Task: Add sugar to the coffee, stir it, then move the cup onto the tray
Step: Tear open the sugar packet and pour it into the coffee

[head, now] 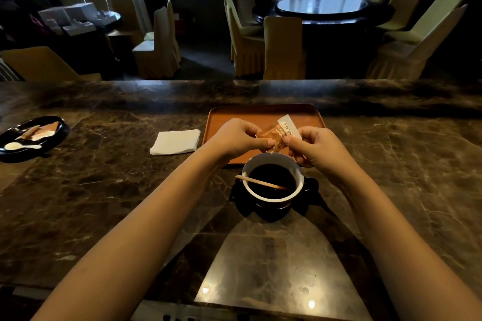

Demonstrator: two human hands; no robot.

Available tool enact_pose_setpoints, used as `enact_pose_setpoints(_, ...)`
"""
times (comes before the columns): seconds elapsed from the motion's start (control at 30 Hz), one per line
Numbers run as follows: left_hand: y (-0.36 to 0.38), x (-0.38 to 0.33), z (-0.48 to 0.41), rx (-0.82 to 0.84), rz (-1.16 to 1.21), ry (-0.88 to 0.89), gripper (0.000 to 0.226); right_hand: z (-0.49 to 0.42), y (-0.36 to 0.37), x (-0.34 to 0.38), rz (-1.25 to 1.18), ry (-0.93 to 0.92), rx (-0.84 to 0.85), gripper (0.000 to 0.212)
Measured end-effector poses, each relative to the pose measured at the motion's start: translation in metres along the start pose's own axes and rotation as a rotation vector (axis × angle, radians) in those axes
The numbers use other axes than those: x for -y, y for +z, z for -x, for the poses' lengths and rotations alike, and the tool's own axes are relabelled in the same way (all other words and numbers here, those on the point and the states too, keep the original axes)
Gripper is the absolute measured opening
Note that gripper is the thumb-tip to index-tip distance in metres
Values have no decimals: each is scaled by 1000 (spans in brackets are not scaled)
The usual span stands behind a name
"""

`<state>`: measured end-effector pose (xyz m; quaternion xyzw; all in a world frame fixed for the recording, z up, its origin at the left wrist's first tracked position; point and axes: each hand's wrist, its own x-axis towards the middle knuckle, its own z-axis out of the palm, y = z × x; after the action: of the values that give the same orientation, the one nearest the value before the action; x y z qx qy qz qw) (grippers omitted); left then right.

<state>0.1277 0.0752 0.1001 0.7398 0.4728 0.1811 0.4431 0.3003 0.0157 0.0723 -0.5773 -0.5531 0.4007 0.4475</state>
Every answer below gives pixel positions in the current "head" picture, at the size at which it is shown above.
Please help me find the large white box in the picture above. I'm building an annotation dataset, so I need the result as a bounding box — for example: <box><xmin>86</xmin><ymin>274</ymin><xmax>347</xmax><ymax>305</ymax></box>
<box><xmin>38</xmin><ymin>3</ymin><xmax>99</xmax><ymax>26</ymax></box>

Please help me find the black coffee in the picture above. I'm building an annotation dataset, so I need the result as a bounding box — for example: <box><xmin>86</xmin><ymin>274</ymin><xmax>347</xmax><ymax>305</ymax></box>
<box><xmin>249</xmin><ymin>163</ymin><xmax>297</xmax><ymax>190</ymax></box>

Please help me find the white and orange packet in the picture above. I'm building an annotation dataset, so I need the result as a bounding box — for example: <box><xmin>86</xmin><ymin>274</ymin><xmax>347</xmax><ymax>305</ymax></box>
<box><xmin>30</xmin><ymin>121</ymin><xmax>60</xmax><ymax>142</ymax></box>

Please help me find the person's left forearm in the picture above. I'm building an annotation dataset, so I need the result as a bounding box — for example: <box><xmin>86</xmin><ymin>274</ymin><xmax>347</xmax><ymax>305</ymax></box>
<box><xmin>32</xmin><ymin>143</ymin><xmax>231</xmax><ymax>321</ymax></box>

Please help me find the white folded napkin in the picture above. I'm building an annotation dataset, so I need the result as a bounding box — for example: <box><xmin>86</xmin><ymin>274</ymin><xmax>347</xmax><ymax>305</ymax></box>
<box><xmin>149</xmin><ymin>129</ymin><xmax>201</xmax><ymax>156</ymax></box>

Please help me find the white plastic spoon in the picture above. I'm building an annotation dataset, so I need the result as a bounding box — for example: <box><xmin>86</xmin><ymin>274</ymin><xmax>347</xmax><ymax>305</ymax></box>
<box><xmin>4</xmin><ymin>142</ymin><xmax>43</xmax><ymax>151</ymax></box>

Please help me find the black oval plate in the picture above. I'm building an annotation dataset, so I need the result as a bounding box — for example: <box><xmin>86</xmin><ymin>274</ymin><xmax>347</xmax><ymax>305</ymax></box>
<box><xmin>0</xmin><ymin>116</ymin><xmax>71</xmax><ymax>164</ymax></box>

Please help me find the brown stick packet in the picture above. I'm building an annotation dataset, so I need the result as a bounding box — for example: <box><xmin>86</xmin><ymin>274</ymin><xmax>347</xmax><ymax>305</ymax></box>
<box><xmin>17</xmin><ymin>125</ymin><xmax>41</xmax><ymax>141</ymax></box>

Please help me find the white ribbed radiator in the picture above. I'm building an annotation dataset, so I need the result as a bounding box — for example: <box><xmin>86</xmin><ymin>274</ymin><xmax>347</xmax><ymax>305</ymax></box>
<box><xmin>0</xmin><ymin>58</ymin><xmax>24</xmax><ymax>82</ymax></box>

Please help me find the round glass turntable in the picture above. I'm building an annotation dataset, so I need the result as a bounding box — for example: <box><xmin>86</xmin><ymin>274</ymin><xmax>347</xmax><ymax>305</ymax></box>
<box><xmin>276</xmin><ymin>0</ymin><xmax>369</xmax><ymax>15</ymax></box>

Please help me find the wooden stir stick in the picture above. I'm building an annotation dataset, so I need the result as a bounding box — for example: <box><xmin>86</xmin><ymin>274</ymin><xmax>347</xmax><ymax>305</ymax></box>
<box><xmin>235</xmin><ymin>174</ymin><xmax>289</xmax><ymax>191</ymax></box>

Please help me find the black saucer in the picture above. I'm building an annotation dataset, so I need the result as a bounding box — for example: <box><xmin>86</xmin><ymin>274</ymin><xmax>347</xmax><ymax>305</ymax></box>
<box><xmin>229</xmin><ymin>177</ymin><xmax>321</xmax><ymax>222</ymax></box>

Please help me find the person's right hand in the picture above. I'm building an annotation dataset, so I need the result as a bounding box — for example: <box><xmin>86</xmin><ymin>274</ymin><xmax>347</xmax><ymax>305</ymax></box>
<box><xmin>282</xmin><ymin>126</ymin><xmax>353</xmax><ymax>181</ymax></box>

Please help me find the person's right forearm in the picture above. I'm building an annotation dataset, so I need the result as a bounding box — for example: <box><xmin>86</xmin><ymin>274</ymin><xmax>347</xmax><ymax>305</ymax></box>
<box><xmin>320</xmin><ymin>162</ymin><xmax>482</xmax><ymax>321</ymax></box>

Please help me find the black cup with white inside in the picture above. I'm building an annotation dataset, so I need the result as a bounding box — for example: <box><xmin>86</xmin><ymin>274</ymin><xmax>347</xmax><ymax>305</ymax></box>
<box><xmin>241</xmin><ymin>152</ymin><xmax>305</xmax><ymax>211</ymax></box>

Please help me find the cream covered chair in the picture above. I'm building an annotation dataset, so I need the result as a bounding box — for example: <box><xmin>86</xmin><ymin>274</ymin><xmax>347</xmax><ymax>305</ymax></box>
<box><xmin>132</xmin><ymin>0</ymin><xmax>182</xmax><ymax>80</ymax></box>
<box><xmin>107</xmin><ymin>0</ymin><xmax>144</xmax><ymax>47</ymax></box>
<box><xmin>0</xmin><ymin>46</ymin><xmax>102</xmax><ymax>82</ymax></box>

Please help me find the dark side table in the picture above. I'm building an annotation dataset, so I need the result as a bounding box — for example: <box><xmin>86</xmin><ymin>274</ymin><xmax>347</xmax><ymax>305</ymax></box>
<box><xmin>36</xmin><ymin>11</ymin><xmax>123</xmax><ymax>69</ymax></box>

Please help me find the brown and white sugar packet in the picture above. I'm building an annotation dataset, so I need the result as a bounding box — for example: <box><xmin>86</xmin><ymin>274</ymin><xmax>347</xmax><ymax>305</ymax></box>
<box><xmin>255</xmin><ymin>114</ymin><xmax>303</xmax><ymax>154</ymax></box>

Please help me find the small white box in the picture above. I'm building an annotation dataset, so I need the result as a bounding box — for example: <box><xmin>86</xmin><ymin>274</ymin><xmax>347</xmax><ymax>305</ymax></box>
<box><xmin>62</xmin><ymin>21</ymin><xmax>97</xmax><ymax>36</ymax></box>

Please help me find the person's left hand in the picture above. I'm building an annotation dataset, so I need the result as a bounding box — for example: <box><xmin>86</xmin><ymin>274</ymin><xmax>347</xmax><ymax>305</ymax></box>
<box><xmin>205</xmin><ymin>118</ymin><xmax>276</xmax><ymax>164</ymax></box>

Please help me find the group of covered dining chairs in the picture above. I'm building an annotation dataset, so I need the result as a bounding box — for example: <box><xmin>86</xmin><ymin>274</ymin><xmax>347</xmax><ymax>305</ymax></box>
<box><xmin>224</xmin><ymin>0</ymin><xmax>469</xmax><ymax>81</ymax></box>

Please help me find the flat white box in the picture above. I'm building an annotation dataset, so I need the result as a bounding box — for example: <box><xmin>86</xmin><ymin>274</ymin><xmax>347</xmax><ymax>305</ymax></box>
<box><xmin>92</xmin><ymin>10</ymin><xmax>122</xmax><ymax>27</ymax></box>

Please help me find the dark round dining table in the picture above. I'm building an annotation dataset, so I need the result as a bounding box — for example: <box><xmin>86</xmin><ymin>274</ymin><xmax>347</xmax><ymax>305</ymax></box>
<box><xmin>252</xmin><ymin>0</ymin><xmax>396</xmax><ymax>32</ymax></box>

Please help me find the orange wooden tray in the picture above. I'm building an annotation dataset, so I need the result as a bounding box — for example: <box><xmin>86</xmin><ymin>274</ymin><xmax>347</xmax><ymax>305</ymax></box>
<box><xmin>202</xmin><ymin>103</ymin><xmax>327</xmax><ymax>166</ymax></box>

